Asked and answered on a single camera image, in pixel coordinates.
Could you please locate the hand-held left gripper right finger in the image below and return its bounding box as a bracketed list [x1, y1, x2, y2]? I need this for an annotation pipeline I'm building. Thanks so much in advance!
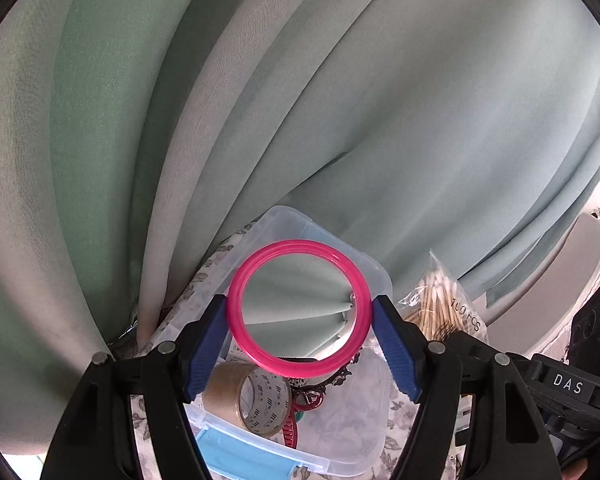
[372, 296, 563, 480]

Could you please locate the pink ring tape roll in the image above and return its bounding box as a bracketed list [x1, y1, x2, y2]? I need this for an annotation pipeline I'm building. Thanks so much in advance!
[226, 240, 373, 381]

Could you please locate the pale green curtain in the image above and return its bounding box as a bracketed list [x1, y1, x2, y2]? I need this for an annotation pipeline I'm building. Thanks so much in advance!
[0, 0, 600, 456]

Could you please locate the clear plastic storage box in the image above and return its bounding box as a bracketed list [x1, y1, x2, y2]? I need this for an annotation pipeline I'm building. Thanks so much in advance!
[152, 205, 393, 480]

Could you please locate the bag of cotton swabs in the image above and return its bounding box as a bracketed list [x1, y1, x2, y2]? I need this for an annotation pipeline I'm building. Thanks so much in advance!
[397, 250, 488, 346]

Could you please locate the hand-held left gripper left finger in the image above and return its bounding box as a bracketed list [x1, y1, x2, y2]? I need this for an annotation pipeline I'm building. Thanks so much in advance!
[40, 294, 228, 480]

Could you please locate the grey floral white blanket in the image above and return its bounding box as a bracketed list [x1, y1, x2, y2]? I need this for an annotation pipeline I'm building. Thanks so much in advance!
[107, 212, 600, 480]

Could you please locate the black clover headband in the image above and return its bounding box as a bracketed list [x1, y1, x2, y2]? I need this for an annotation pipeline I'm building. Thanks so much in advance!
[280, 350, 363, 401]

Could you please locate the brown packing tape roll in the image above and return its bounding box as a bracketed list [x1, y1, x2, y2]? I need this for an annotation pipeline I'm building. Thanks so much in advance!
[201, 361, 293, 436]

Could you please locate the red hair claw clip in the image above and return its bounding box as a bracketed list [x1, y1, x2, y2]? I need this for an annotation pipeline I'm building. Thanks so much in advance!
[280, 390, 326, 451]

